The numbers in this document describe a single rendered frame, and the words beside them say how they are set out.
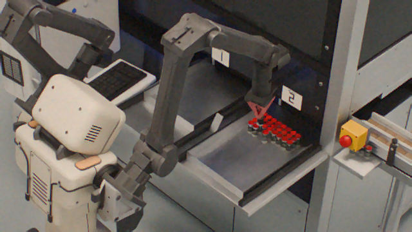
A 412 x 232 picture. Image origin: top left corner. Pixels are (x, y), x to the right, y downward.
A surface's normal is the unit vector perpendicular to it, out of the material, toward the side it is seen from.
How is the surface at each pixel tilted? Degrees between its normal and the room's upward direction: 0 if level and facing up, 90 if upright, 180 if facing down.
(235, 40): 93
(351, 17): 90
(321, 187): 90
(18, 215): 0
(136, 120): 0
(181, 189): 90
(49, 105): 47
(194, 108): 0
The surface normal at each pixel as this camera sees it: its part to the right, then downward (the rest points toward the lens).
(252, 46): 0.75, 0.48
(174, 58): -0.66, 0.33
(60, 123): -0.51, -0.22
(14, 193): 0.04, -0.77
